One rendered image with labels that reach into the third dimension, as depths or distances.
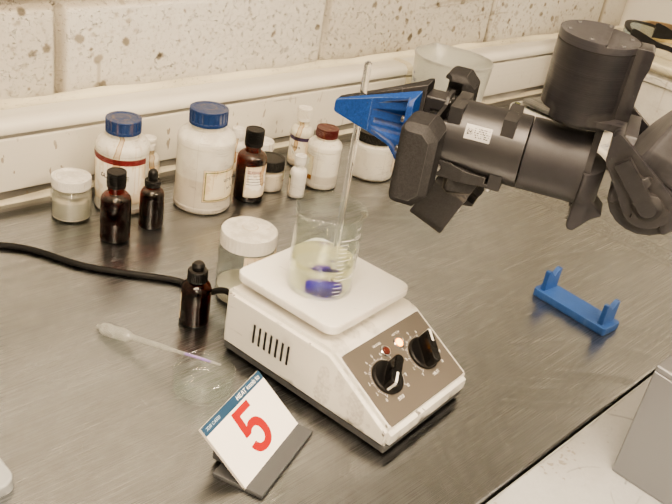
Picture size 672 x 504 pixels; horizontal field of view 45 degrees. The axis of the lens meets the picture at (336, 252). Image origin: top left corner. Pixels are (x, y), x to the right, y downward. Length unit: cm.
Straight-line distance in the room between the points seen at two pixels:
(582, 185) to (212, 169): 51
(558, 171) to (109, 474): 41
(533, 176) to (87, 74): 63
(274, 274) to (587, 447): 33
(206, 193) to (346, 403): 40
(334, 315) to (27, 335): 29
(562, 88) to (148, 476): 42
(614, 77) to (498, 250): 52
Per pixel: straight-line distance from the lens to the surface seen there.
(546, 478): 75
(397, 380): 70
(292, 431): 71
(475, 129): 63
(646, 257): 120
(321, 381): 72
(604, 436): 82
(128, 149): 98
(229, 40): 119
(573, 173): 63
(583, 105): 61
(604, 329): 97
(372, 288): 76
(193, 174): 101
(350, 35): 136
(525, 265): 107
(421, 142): 57
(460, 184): 65
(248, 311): 75
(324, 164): 113
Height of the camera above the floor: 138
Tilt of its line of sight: 29 degrees down
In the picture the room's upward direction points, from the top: 10 degrees clockwise
